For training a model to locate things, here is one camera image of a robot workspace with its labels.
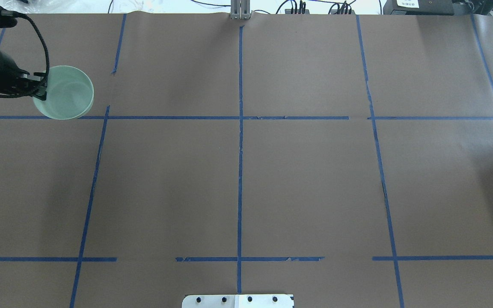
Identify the mint green bowl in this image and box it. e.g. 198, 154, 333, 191
33, 65, 95, 120

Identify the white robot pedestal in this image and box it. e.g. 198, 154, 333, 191
181, 294, 295, 308

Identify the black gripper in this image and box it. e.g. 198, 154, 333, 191
0, 51, 47, 101

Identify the crumpled clear plastic wrap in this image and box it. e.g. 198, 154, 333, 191
11, 0, 78, 14

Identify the aluminium frame post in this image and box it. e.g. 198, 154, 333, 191
230, 0, 252, 20

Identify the black computer box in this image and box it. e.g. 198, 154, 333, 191
382, 0, 454, 16

